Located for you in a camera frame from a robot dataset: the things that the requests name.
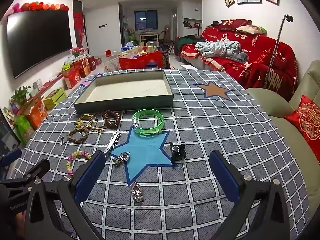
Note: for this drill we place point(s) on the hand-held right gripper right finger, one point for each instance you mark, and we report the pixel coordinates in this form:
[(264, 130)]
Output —
[(223, 173)]

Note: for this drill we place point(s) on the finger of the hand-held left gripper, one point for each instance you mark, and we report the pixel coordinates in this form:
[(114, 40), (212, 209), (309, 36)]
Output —
[(37, 167), (10, 156)]

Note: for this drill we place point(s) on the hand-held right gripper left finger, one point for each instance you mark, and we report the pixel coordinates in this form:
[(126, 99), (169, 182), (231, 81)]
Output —
[(91, 173)]

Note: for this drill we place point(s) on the silver heart pendant clip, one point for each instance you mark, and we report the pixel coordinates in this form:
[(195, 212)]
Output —
[(123, 157)]

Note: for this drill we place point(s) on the clear hair claw clip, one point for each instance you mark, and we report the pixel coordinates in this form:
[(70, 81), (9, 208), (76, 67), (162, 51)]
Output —
[(137, 192)]

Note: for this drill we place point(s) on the black claw hair clip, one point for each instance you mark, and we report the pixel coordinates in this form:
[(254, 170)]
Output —
[(177, 152)]

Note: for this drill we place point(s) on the grey-green jewelry tray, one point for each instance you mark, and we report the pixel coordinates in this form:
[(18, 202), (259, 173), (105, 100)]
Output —
[(130, 87)]

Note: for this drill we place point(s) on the green snack bag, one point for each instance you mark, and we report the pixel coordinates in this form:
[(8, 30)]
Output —
[(23, 130)]

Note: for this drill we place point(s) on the small black hairpin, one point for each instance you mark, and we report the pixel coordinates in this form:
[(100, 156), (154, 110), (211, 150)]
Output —
[(61, 142)]

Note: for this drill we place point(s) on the silver toothed hair clip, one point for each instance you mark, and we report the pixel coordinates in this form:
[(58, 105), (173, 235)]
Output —
[(111, 145)]

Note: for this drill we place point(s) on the orange gift box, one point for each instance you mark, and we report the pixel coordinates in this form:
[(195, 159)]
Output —
[(37, 115)]

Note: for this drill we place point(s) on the grey checkered star tablecloth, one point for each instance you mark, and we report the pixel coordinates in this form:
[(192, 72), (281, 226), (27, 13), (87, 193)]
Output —
[(200, 130)]

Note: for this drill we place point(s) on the black lightning hairpin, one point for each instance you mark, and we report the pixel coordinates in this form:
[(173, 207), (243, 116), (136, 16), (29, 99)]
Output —
[(96, 120)]

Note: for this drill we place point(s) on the potted green plant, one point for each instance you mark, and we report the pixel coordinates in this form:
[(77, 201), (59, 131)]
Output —
[(21, 95)]

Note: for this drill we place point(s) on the green gift box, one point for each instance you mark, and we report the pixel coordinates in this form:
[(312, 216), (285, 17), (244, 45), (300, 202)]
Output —
[(55, 98)]

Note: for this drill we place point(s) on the green translucent bangle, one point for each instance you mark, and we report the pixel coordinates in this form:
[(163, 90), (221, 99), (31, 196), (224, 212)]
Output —
[(150, 130)]

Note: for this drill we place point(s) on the green armchair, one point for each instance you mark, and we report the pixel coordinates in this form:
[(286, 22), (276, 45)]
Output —
[(275, 102)]

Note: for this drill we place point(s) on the red embroidered cushion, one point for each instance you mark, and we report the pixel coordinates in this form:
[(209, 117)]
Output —
[(306, 120)]

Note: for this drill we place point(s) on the stack of red gift boxes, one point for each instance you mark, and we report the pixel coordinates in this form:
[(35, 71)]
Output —
[(80, 68)]

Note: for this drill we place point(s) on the white footstool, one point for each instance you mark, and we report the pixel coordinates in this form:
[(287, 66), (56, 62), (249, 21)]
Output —
[(188, 67)]

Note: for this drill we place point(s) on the clear plastic wrap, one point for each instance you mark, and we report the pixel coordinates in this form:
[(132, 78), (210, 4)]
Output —
[(112, 61)]

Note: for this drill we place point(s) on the black television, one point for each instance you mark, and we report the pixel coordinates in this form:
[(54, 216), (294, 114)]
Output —
[(37, 40)]

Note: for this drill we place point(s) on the pink flower bouquet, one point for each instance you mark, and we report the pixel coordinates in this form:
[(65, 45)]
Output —
[(78, 52)]

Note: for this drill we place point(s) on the blue lidded jar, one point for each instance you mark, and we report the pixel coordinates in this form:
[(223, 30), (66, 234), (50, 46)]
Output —
[(152, 65)]

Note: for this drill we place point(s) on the light blue blanket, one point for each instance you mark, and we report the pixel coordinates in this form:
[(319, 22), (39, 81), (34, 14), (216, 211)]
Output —
[(217, 48)]

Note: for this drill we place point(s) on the sofa with red cover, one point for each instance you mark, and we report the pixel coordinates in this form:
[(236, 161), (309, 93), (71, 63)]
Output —
[(270, 55)]

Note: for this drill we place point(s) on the tissue box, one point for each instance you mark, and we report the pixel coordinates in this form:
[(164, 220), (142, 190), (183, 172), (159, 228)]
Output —
[(129, 45)]

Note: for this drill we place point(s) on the dark green clothing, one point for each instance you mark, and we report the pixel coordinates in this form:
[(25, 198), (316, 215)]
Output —
[(186, 41)]

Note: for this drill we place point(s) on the silver tripod pole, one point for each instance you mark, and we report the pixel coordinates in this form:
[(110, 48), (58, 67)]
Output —
[(277, 42)]

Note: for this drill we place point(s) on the floral beige pillow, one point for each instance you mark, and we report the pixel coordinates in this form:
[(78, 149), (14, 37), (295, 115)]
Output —
[(252, 30)]

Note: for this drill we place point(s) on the white dining table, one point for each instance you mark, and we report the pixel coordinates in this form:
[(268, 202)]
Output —
[(148, 38)]

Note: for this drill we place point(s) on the red printed pillow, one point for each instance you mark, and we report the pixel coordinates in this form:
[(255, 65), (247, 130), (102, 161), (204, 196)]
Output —
[(233, 25)]

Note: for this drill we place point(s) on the row of colourful plush balls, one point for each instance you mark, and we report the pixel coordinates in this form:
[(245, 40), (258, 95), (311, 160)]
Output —
[(37, 6)]

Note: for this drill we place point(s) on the dark window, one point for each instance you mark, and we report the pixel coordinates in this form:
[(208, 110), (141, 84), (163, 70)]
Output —
[(145, 20)]

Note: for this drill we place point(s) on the red wall banner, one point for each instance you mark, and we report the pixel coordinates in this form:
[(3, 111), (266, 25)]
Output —
[(78, 27)]

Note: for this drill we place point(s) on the small dark picture frame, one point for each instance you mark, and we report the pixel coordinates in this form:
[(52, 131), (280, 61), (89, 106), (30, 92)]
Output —
[(229, 1)]

